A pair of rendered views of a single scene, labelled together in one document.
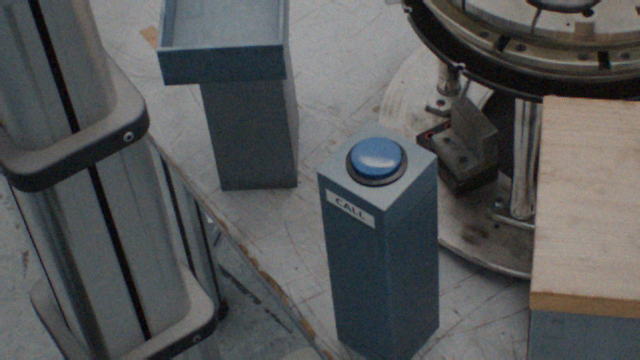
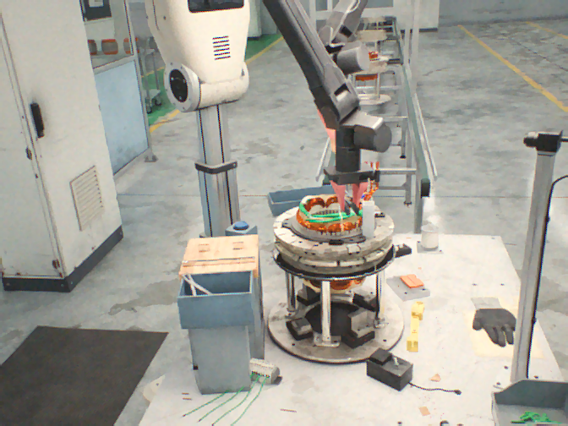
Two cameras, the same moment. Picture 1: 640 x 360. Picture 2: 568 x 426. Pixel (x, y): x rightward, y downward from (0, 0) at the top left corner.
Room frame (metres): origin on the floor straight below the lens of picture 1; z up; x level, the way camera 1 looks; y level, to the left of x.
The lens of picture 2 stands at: (0.43, -1.56, 1.71)
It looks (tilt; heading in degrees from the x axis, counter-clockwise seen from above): 23 degrees down; 76
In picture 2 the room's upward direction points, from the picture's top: 4 degrees counter-clockwise
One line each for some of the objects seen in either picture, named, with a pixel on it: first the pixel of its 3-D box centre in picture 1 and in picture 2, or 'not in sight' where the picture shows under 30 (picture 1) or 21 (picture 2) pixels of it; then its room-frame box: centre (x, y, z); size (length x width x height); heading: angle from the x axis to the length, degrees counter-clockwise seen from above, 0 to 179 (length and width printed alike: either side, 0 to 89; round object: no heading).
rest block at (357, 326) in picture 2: not in sight; (360, 323); (0.93, -0.37, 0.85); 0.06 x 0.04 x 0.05; 19
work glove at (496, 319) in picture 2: not in sight; (495, 319); (1.32, -0.40, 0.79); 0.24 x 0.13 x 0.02; 65
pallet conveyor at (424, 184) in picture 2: not in sight; (380, 79); (3.56, 5.26, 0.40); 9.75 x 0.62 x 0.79; 65
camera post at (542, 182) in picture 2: not in sight; (530, 276); (1.22, -0.63, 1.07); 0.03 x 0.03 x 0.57; 40
